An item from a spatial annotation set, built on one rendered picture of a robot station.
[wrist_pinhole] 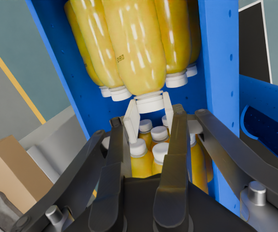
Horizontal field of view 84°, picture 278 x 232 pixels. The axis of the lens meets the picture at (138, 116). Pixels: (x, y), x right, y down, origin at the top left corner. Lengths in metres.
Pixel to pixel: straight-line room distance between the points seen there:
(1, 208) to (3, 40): 1.47
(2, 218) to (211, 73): 0.65
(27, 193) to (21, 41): 1.39
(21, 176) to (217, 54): 0.58
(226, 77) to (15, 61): 1.78
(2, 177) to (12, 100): 1.45
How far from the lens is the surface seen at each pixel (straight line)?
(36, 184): 0.63
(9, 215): 0.68
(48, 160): 0.68
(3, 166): 0.59
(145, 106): 0.20
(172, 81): 0.28
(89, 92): 0.36
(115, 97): 0.28
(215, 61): 0.18
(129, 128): 0.16
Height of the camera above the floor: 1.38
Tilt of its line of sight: 66 degrees down
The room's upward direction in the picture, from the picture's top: 168 degrees counter-clockwise
